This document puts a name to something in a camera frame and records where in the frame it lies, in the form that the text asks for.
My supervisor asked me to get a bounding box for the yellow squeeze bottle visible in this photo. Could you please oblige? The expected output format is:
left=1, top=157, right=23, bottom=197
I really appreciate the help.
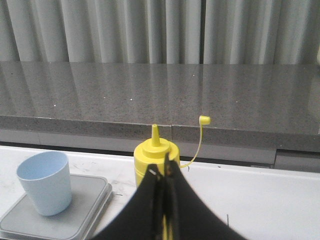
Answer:
left=133, top=115, right=212, bottom=240

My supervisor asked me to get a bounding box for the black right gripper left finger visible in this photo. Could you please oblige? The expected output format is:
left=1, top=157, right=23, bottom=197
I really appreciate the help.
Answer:
left=93, top=164, right=163, bottom=240

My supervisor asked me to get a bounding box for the light blue plastic cup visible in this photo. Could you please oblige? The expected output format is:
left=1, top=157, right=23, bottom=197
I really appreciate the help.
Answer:
left=16, top=151, right=72, bottom=216

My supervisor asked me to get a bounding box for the grey stone counter ledge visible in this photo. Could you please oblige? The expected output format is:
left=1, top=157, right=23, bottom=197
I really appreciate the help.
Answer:
left=0, top=61, right=320, bottom=172

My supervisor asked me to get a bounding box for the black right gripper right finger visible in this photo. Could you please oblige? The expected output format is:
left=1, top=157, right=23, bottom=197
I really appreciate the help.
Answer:
left=164, top=153, right=244, bottom=240

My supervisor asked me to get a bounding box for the silver electronic kitchen scale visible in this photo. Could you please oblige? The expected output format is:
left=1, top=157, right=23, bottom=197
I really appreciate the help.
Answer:
left=0, top=174, right=113, bottom=240

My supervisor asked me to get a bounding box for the grey pleated curtain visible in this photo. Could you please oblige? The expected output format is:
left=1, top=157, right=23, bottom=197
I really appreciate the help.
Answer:
left=0, top=0, right=320, bottom=65

